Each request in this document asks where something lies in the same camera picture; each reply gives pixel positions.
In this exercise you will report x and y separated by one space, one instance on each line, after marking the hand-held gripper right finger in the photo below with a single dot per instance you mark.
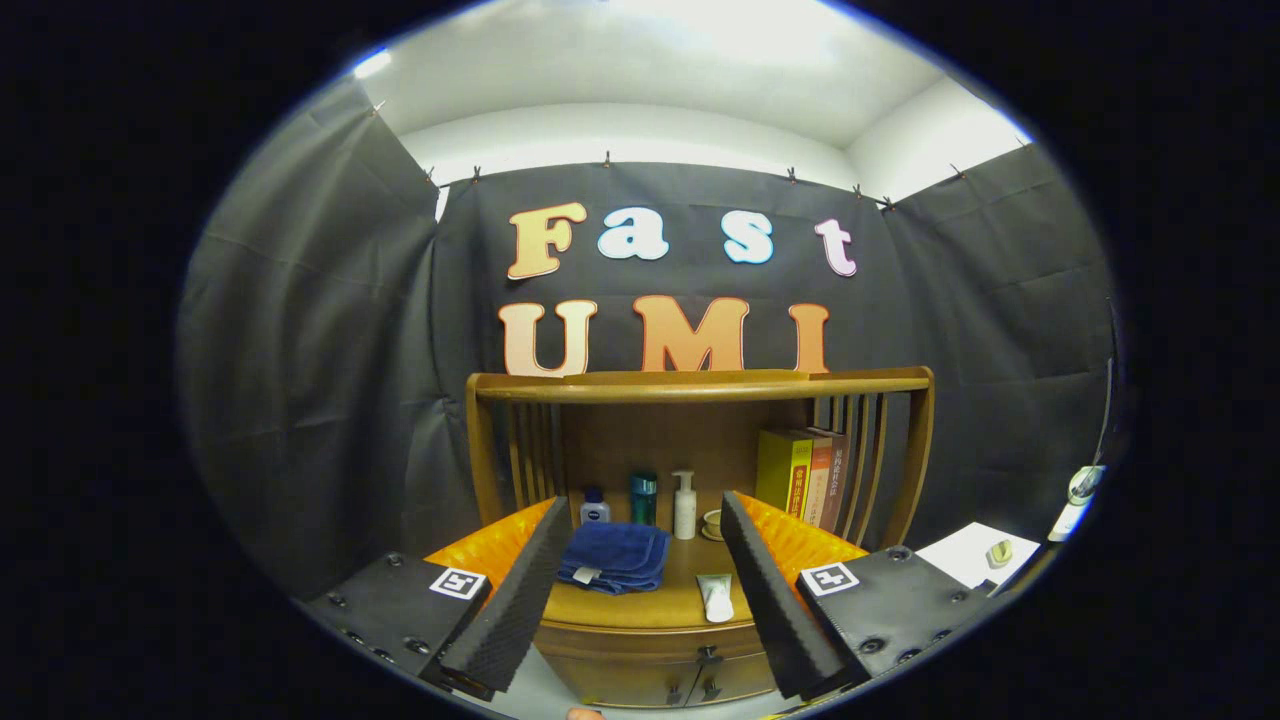
775 610

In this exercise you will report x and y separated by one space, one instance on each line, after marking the brown wooden cabinet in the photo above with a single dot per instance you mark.
640 440

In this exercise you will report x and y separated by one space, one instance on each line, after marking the dark red book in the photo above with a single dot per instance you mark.
838 490

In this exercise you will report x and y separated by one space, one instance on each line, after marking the small pale green object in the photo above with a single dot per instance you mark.
1000 553

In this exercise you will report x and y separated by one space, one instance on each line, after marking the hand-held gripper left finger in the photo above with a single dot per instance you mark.
520 610

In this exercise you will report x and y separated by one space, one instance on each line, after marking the beige lidded teacup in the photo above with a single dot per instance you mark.
712 523

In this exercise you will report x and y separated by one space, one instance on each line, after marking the blue folded towel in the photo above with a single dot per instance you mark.
620 555

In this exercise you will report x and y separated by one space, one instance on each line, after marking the teal cylindrical bottle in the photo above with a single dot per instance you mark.
643 500

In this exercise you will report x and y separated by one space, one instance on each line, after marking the wooden cabinet door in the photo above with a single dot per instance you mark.
630 685
745 680

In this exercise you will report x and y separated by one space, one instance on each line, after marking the white green cosmetic tube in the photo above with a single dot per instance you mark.
716 597

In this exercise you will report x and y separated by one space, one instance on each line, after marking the black round drawer knob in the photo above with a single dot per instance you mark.
709 655

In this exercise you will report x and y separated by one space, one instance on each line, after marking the wooden countertop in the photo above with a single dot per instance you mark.
680 590

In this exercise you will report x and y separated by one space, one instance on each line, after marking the white shelf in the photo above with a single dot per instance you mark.
1068 520

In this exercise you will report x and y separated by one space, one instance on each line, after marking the white green-rimmed cup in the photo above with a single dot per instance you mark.
1086 485

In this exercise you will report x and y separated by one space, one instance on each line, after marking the small white blue-capped bottle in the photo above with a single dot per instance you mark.
595 512

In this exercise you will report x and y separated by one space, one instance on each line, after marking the white pump bottle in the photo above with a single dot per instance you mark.
685 515

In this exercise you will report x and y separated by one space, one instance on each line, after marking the yellow thick book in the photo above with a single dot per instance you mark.
780 470

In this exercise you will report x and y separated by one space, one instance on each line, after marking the white drawer cabinet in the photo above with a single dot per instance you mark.
960 555

